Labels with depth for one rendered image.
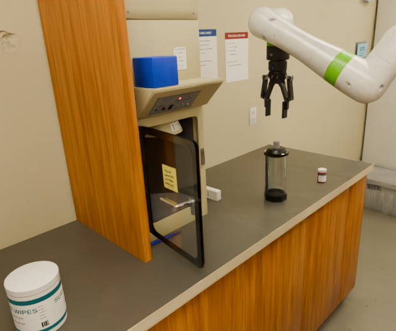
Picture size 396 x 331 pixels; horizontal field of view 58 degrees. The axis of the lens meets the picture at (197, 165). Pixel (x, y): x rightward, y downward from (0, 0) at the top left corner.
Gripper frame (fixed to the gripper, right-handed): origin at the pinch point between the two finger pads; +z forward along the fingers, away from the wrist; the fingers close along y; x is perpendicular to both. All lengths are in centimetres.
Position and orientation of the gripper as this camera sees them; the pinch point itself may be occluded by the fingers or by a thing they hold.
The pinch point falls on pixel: (276, 110)
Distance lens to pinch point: 157.0
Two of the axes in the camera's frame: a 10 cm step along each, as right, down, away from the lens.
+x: -7.1, 2.7, -6.5
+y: -7.1, -2.1, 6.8
